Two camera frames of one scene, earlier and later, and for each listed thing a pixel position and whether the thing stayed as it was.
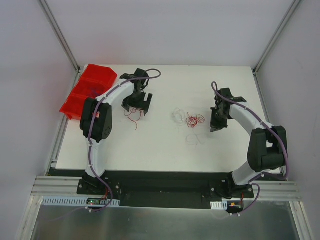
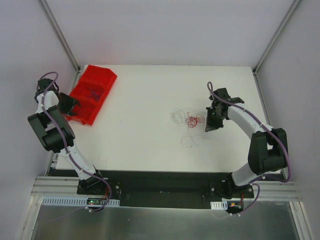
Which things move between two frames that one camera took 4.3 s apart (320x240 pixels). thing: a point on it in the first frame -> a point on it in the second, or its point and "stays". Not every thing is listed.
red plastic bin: x=95 y=80 stays
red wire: x=192 y=121 stays
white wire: x=178 y=117 stays
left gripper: x=136 y=102 -> x=69 y=105
